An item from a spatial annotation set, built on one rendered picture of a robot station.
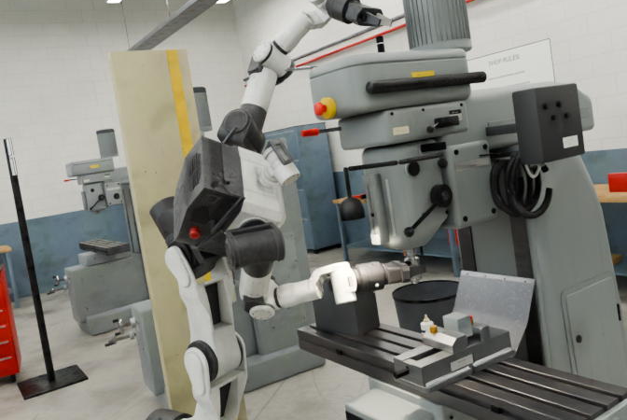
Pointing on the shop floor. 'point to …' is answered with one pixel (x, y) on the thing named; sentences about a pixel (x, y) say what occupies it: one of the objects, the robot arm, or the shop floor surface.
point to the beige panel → (160, 189)
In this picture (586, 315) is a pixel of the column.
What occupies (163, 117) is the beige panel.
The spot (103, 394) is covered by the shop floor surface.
